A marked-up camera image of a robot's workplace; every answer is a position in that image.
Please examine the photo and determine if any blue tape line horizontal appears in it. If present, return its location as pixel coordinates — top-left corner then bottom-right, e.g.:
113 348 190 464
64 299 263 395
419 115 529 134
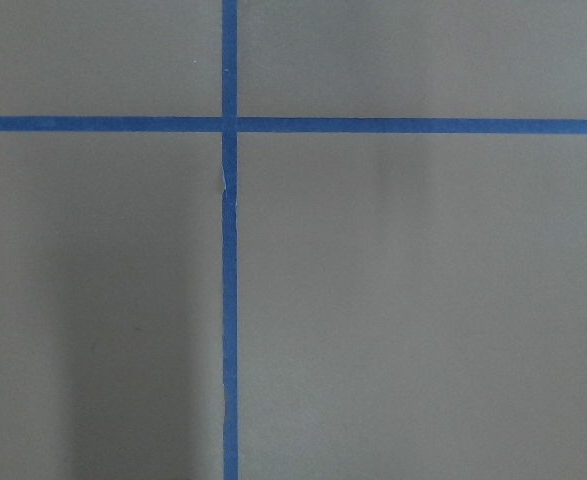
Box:
0 116 587 135

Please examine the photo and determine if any blue tape line vertical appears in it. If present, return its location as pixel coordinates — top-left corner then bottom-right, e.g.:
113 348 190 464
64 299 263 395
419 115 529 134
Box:
221 0 239 479

